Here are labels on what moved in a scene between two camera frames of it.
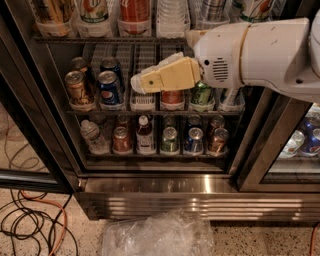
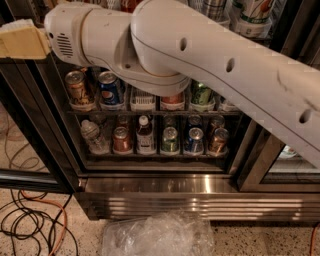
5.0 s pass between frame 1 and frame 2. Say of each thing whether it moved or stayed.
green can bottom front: stayed
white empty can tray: stayed
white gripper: moved
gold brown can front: stayed
